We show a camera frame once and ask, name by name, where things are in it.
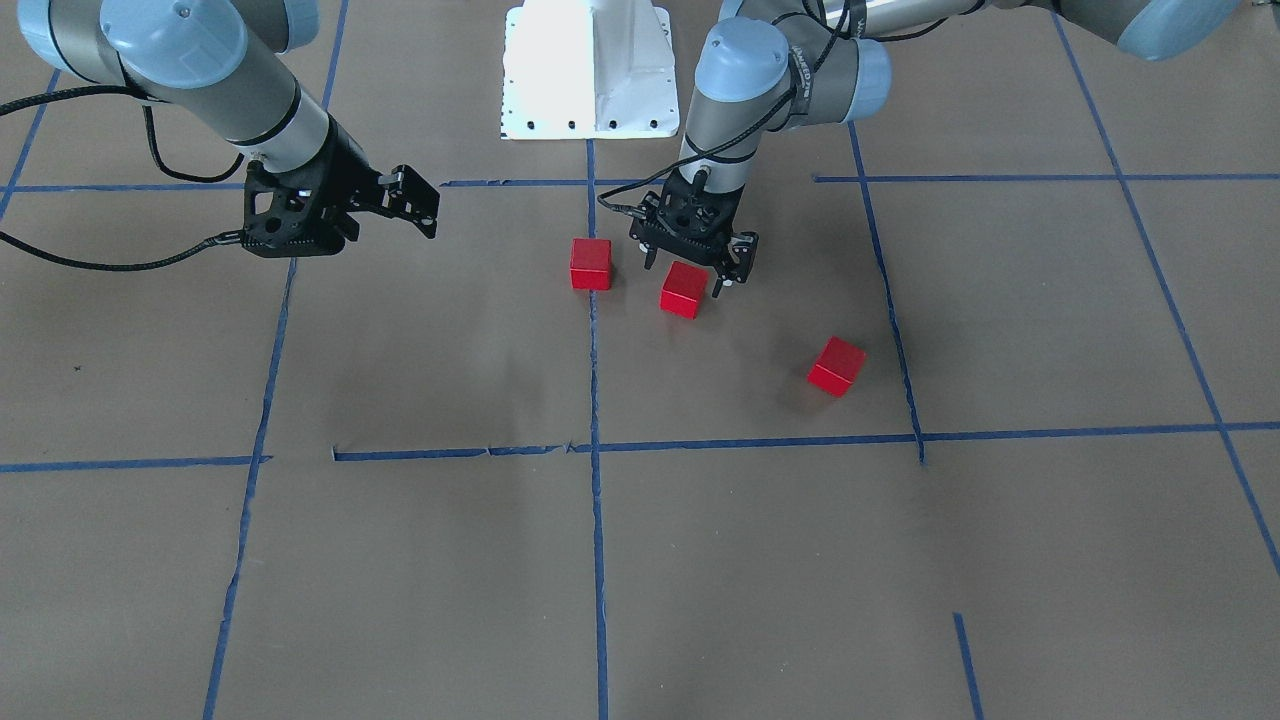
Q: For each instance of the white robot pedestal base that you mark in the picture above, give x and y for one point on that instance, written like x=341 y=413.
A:
x=575 y=70

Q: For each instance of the red cube block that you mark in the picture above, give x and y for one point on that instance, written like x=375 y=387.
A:
x=683 y=290
x=837 y=367
x=591 y=267

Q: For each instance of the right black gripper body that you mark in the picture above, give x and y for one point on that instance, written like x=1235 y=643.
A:
x=345 y=177

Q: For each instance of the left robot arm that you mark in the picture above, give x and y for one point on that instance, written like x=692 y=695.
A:
x=767 y=66

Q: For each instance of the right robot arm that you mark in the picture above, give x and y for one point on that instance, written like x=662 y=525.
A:
x=222 y=62

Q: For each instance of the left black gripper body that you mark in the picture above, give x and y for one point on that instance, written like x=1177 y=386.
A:
x=741 y=249

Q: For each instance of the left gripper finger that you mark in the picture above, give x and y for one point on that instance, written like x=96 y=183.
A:
x=733 y=258
x=651 y=251

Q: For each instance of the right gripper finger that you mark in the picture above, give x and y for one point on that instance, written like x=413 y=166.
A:
x=403 y=194

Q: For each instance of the brown paper table cover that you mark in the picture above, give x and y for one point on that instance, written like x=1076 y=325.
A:
x=427 y=479

